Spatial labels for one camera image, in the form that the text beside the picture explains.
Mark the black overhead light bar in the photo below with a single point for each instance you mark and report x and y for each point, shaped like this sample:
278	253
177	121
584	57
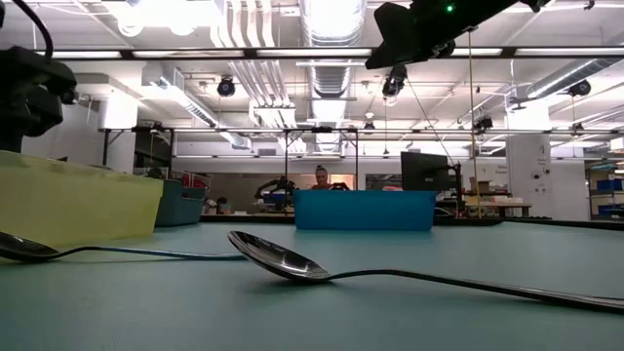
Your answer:
249	53

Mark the black aluminium table frame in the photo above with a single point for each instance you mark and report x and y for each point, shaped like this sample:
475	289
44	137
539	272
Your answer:
244	219

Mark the black ceiling spotlight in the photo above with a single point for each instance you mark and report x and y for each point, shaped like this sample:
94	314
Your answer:
392	85
70	97
225	87
580	88
482	122

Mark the wooden background workbench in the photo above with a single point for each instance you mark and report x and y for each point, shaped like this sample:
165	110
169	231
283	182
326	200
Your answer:
507	207

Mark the shelf with blue bins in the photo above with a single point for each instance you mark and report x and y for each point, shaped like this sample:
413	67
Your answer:
609	185

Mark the black computer monitor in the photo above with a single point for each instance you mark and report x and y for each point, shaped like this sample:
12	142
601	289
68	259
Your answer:
424	170

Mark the brown cardboard box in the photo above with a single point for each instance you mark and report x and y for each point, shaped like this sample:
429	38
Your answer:
480	186

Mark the yellow-green plastic bin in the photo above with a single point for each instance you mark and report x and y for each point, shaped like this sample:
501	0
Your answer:
73	205

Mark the black background frame rack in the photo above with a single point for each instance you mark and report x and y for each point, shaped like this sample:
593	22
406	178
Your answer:
104	151

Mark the black background robot arm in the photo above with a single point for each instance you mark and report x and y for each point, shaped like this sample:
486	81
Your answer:
280	183
339	186

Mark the blue plastic bin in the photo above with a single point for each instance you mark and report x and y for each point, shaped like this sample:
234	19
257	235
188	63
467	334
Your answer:
365	209

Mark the red storage crates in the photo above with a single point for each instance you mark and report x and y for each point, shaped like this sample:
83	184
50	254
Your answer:
195	181

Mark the corrugated silver ventilation duct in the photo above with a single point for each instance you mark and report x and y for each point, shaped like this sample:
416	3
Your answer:
331	78

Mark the person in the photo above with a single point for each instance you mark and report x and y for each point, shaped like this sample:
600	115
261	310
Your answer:
323	183

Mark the teal table mat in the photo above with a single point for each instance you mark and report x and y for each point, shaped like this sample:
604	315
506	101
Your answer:
146	312

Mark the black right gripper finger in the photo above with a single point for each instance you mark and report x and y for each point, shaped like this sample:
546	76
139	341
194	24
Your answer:
397	22
404	46

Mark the smooth silver ventilation duct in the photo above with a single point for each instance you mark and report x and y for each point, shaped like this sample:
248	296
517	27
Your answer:
599	68

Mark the dark teal plastic bin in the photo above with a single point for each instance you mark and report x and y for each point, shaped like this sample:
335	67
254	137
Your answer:
180	207

